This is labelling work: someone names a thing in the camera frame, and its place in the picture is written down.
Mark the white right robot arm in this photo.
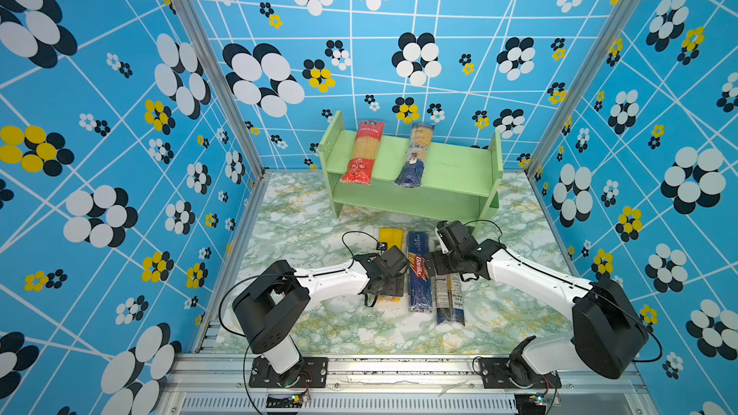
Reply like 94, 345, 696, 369
427, 221, 653, 387

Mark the aluminium corner post left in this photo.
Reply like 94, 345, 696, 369
173, 0, 264, 181

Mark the left controller board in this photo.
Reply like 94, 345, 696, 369
266, 393, 311, 409

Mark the controller board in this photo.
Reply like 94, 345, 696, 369
266, 393, 311, 409
515, 394, 548, 415

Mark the clear blue spaghetti package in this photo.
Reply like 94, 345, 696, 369
434, 273, 465, 326

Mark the green wooden shelf unit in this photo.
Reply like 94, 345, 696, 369
317, 111, 504, 225

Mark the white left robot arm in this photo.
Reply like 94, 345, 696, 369
232, 247, 409, 377

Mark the aluminium corner post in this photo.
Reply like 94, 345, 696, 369
173, 0, 264, 181
526, 0, 642, 182

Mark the right controller board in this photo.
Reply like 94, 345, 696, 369
515, 394, 548, 415

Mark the aluminium corner post right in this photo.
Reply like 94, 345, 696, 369
526, 0, 642, 182

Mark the blue yellow spaghetti package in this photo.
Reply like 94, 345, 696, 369
394, 123, 434, 188

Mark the dark blue spaghetti package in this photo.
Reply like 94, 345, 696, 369
407, 232, 434, 313

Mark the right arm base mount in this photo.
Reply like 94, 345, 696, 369
472, 335, 561, 390

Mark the red spaghetti package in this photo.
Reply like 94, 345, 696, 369
341, 120, 386, 186

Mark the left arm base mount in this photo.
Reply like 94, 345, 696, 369
247, 357, 329, 389

